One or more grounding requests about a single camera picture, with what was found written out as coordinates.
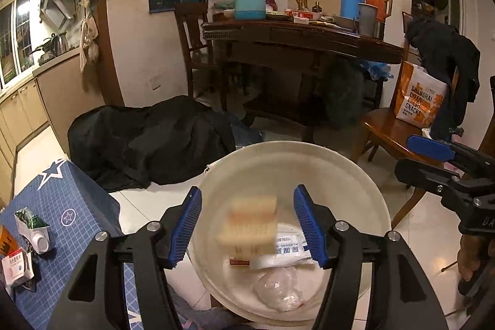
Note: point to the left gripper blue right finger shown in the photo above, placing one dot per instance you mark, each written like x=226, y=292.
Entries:
x=336, y=246

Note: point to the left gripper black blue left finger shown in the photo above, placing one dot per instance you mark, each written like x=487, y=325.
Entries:
x=157, y=247

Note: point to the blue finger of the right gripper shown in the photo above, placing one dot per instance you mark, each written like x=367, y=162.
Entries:
x=439, y=151

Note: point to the white blue mask packet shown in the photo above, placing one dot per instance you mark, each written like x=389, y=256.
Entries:
x=291, y=249

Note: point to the clear plastic bag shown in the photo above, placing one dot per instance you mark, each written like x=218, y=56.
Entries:
x=277, y=289

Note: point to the yellow red medicine box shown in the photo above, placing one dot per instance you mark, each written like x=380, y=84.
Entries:
x=239, y=260

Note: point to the cream cigarette box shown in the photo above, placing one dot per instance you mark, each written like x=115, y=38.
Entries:
x=249, y=227

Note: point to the white red medicine box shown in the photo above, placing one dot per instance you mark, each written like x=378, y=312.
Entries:
x=17, y=268

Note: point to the white plastic trash bucket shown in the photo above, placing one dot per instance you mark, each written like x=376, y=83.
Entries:
x=276, y=169

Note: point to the beige kitchen cabinets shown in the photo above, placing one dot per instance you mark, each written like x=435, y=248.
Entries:
x=53, y=95

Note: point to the kitchen window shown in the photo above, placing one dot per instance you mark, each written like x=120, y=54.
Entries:
x=16, y=46

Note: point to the person's right hand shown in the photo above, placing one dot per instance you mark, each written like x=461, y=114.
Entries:
x=469, y=257

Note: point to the wooden chair with bag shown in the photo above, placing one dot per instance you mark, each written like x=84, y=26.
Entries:
x=381, y=129

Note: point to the orange white snack bag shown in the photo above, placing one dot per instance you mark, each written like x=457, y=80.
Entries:
x=419, y=96

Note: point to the blue star grid tablecloth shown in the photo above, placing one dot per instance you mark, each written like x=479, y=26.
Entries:
x=75, y=208

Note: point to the black jacket on chair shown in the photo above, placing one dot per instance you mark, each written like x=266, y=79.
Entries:
x=452, y=59

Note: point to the black cloth covered seat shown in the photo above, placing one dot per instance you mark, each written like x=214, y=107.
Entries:
x=166, y=143

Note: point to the grey metal cup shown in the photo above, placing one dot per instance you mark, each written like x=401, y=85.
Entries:
x=367, y=19

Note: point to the orange thermos jug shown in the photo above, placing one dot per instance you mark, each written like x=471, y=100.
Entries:
x=384, y=8

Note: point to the dark wooden dining table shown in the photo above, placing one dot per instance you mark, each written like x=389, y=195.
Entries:
x=308, y=50

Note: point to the range hood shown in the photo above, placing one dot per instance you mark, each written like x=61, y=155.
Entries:
x=61, y=15

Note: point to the wooden chair by wall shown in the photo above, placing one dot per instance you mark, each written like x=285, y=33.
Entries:
x=197, y=52

